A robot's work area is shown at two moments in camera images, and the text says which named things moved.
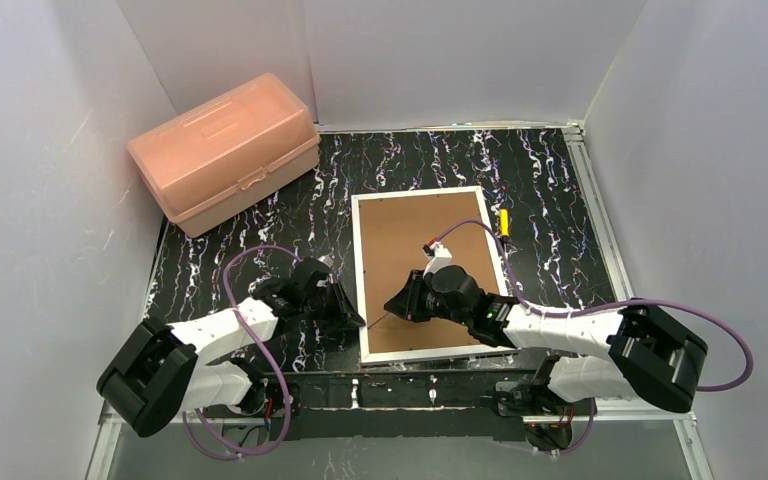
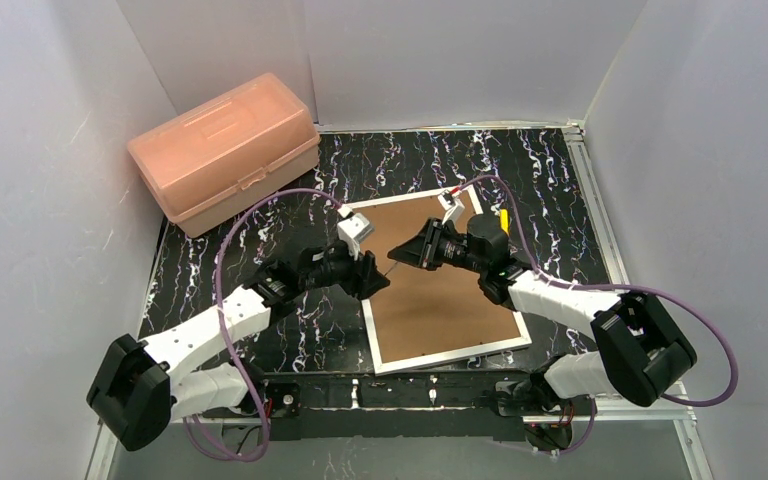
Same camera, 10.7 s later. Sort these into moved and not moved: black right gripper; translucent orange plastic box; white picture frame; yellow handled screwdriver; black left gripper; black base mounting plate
Moved: black right gripper; black left gripper
Not moved: white picture frame; black base mounting plate; yellow handled screwdriver; translucent orange plastic box
